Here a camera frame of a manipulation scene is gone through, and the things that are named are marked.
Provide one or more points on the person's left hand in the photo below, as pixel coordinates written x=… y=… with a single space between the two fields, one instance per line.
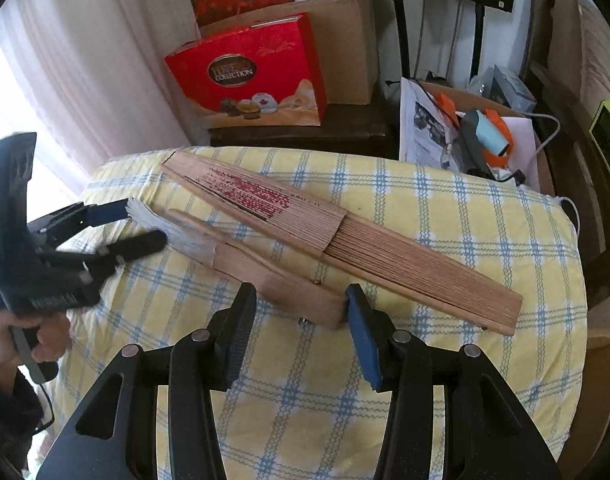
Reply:
x=52 y=335

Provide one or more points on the brown closed carton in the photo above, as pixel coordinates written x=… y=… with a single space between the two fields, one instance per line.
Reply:
x=345 y=50

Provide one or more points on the large brown sofa cushion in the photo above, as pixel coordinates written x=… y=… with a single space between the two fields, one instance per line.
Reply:
x=600 y=50

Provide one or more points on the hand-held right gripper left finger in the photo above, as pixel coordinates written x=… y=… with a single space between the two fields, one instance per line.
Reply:
x=237 y=340

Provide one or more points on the grey blue small box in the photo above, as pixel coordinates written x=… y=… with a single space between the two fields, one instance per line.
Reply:
x=510 y=90

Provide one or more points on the open cardboard box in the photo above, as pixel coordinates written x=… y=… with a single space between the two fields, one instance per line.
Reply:
x=460 y=96

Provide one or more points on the person's left forearm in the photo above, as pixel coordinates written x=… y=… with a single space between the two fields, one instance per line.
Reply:
x=5 y=410

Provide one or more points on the brown sofa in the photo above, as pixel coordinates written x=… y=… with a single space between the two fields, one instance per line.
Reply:
x=540 y=20

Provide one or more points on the printed paper sheet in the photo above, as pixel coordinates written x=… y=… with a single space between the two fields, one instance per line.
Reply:
x=420 y=130

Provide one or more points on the large cardboard box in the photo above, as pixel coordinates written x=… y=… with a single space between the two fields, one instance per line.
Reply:
x=595 y=360

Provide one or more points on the yellow checked pillow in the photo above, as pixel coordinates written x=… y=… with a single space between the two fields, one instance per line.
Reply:
x=435 y=210

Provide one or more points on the red chocolate gift box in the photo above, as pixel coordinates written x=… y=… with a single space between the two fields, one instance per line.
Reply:
x=285 y=45

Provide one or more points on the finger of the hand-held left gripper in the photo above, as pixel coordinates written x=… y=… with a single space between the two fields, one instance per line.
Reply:
x=105 y=211
x=135 y=246

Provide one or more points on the black speaker stand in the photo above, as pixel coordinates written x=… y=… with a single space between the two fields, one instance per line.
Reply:
x=400 y=30
x=479 y=40

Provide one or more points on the large wooden folding fan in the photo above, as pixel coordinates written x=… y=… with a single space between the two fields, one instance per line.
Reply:
x=385 y=260

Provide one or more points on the orange teal device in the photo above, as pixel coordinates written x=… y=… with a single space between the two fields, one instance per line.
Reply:
x=490 y=132

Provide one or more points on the white curtain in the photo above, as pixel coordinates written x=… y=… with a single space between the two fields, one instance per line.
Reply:
x=85 y=60

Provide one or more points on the small wooden folding fan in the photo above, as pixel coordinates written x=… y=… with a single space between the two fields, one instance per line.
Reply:
x=285 y=290

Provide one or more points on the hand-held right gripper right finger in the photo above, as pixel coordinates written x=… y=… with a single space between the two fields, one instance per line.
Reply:
x=365 y=345

